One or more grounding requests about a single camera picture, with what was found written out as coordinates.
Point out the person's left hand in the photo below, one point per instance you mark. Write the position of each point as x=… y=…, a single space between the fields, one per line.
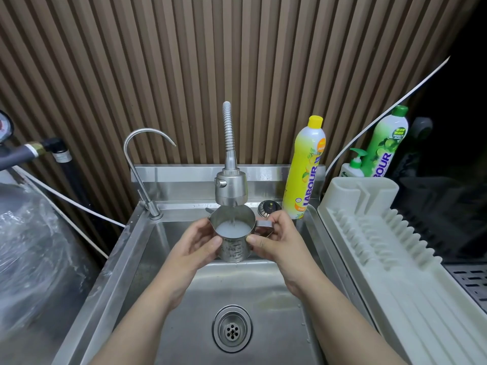
x=188 y=254

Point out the person's right hand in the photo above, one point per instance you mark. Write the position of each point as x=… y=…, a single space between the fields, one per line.
x=289 y=250

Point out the person's right thumb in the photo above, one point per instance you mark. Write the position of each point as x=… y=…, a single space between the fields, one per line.
x=260 y=244

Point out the person's left thumb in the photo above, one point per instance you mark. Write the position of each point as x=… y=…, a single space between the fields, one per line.
x=209 y=246

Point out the stainless steel milk pitcher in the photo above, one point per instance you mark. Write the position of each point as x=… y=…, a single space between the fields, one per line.
x=233 y=243

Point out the person's left forearm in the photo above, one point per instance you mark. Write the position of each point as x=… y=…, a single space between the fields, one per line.
x=140 y=326

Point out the person's right forearm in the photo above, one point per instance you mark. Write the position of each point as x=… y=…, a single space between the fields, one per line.
x=342 y=323

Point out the round drain control knob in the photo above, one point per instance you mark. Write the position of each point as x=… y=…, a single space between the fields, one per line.
x=268 y=208

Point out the stainless steel sink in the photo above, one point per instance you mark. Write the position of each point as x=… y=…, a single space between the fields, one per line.
x=262 y=296

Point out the flexible steel spray faucet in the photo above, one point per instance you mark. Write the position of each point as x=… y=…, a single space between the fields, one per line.
x=230 y=186

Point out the yellow dish soap bottle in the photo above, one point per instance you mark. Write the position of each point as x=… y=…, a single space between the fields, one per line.
x=304 y=174

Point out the round steel drain strainer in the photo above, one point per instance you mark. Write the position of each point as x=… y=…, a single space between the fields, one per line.
x=232 y=329

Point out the thin gooseneck steel faucet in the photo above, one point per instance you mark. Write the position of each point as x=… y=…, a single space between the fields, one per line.
x=142 y=174

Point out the white pump bottle green top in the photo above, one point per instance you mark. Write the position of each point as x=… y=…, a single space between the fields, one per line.
x=352 y=169

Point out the white plastic dish rack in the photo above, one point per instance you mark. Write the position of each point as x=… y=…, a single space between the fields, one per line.
x=384 y=254

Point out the green dish soap bottle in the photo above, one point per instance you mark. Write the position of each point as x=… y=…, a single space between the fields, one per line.
x=386 y=148

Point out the clear plastic wrapped bundle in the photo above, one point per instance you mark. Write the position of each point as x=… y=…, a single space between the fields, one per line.
x=34 y=247

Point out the black appliance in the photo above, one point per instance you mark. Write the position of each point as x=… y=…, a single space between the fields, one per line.
x=441 y=209

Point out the black insulated pipe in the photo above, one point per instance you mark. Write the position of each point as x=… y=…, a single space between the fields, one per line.
x=26 y=152

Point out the round pressure gauge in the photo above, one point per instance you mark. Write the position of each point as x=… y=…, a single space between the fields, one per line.
x=4 y=127

